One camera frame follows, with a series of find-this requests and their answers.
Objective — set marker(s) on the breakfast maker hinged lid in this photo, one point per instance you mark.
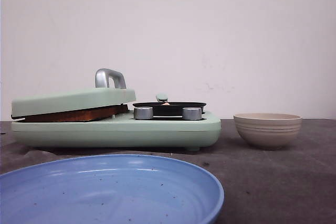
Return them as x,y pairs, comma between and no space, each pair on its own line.
110,89

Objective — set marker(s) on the white bread slice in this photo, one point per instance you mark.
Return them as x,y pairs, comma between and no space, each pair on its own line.
85,115

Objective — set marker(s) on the cream ribbed bowl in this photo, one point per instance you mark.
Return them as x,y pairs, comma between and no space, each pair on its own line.
269,131

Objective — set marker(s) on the mint green breakfast maker base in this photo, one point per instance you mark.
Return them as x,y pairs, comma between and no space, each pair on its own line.
121,130

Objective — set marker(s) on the black round frying pan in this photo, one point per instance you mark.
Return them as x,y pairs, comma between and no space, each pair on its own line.
174,109

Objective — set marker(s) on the right silver control knob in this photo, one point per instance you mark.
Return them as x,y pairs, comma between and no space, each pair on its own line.
192,113

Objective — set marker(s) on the silver control knob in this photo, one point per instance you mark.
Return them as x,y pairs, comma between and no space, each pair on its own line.
192,113
143,113

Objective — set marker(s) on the left silver control knob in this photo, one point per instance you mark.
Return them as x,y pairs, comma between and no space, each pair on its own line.
143,113

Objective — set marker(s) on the blue round plate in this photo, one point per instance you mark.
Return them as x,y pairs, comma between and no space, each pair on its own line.
123,188

